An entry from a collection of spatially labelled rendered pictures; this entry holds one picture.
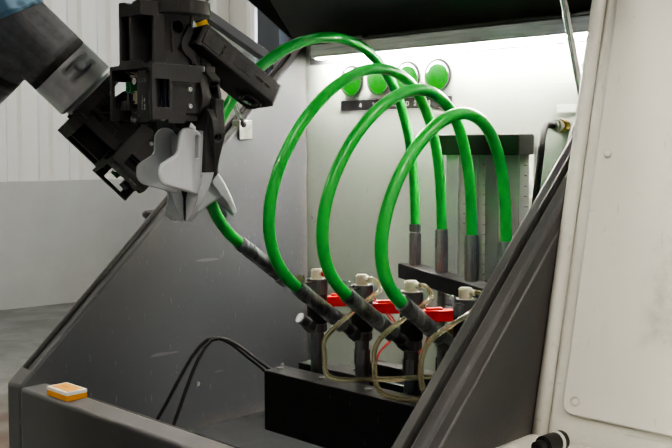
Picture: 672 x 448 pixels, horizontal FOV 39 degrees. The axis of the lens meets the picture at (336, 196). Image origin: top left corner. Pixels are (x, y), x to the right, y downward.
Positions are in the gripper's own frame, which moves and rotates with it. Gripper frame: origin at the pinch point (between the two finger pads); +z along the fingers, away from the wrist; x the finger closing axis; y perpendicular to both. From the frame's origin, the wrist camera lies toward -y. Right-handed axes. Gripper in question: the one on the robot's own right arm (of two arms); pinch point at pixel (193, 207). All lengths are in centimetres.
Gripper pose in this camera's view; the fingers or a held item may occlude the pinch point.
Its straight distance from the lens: 96.9
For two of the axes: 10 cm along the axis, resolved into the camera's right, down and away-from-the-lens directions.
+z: 0.0, 10.0, 0.5
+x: 7.1, 0.4, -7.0
